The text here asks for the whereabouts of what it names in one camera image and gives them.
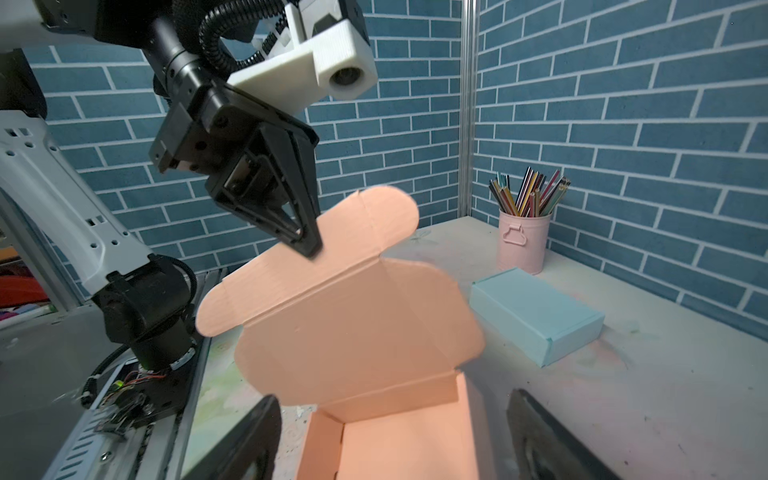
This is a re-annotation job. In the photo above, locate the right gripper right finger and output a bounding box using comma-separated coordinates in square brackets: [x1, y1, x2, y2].
[506, 389, 619, 480]

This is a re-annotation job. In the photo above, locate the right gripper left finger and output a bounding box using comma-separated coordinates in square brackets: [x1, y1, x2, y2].
[182, 395, 282, 480]

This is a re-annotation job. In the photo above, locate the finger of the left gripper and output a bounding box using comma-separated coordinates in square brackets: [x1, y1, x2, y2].
[206, 122, 323, 258]

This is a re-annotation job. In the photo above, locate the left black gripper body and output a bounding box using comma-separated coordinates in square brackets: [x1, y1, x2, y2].
[150, 83, 282, 198]

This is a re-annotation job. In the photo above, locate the mint green paper box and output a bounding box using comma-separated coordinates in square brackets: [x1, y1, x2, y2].
[469, 268, 605, 367]

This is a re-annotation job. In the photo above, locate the pink paper box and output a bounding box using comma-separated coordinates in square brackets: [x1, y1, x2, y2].
[196, 186, 495, 479]

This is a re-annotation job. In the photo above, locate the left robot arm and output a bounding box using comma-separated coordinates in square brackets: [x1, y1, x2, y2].
[1, 1, 365, 432]

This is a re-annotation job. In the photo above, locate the pink pencil cup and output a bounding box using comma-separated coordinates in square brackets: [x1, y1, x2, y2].
[496, 212, 551, 275]

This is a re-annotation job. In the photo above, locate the bundle of coloured pencils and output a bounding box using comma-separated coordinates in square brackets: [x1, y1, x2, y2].
[488, 167, 571, 218]

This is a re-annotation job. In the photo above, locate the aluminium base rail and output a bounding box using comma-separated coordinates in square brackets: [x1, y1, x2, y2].
[0, 191, 229, 480]

